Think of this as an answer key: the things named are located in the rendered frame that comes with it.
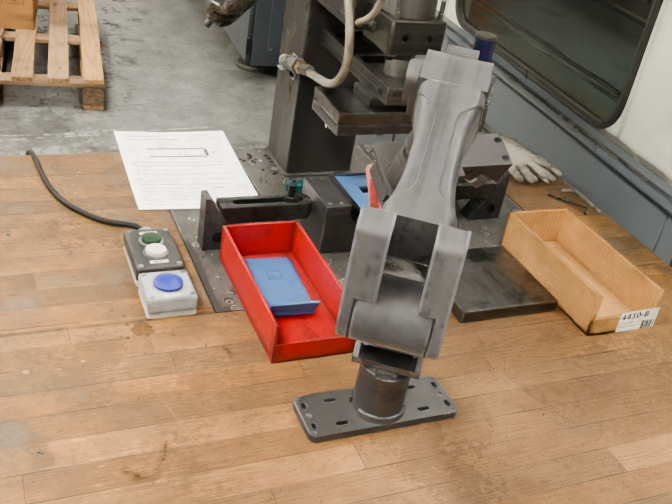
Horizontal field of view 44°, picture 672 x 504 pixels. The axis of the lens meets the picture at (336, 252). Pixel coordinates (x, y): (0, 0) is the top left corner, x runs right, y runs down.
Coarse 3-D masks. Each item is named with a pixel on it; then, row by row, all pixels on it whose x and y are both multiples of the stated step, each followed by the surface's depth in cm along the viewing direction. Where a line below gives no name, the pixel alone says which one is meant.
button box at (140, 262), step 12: (36, 156) 143; (36, 168) 140; (48, 180) 136; (72, 204) 131; (96, 216) 129; (144, 228) 125; (132, 240) 121; (168, 240) 122; (132, 252) 118; (144, 252) 118; (168, 252) 119; (132, 264) 118; (144, 264) 116; (156, 264) 117; (168, 264) 117; (180, 264) 118
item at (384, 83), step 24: (336, 48) 133; (360, 48) 136; (360, 72) 126; (384, 72) 124; (336, 96) 124; (360, 96) 125; (384, 96) 120; (336, 120) 120; (360, 120) 121; (384, 120) 122; (408, 120) 124
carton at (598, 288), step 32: (512, 224) 138; (544, 224) 143; (576, 224) 141; (544, 256) 131; (576, 256) 142; (608, 256) 134; (576, 288) 125; (608, 288) 135; (640, 288) 128; (576, 320) 125; (608, 320) 123; (640, 320) 126
